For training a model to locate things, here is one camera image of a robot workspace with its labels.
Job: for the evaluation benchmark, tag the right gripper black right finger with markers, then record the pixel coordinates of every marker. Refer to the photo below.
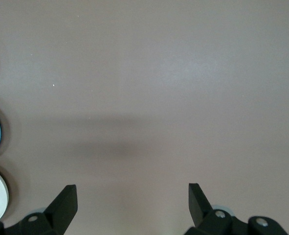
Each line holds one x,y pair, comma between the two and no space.
203,215

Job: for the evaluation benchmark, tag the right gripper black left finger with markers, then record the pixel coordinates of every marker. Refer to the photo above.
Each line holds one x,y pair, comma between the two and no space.
58,213

